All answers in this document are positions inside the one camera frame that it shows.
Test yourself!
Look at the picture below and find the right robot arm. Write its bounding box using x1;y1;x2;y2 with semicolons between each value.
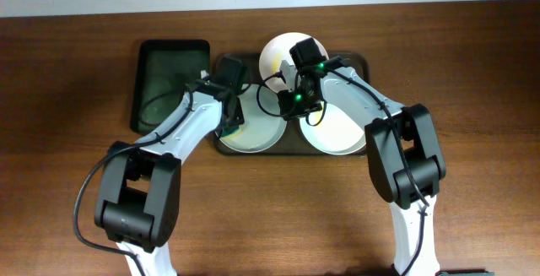
277;37;446;275

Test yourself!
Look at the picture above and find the pale green plate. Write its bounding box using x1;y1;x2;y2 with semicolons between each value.
299;104;366;155

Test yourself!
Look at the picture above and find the grey plate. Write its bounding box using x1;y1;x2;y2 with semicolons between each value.
219;84;286;154

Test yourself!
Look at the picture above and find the dark brown serving tray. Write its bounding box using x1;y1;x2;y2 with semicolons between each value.
212;51;371;156

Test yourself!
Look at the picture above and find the black water tray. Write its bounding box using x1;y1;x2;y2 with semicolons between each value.
129;40;210;135

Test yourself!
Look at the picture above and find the green yellow sponge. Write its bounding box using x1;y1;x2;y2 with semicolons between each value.
217;126;240;138

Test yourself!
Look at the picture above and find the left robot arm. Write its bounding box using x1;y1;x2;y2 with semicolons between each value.
94;57;247;275

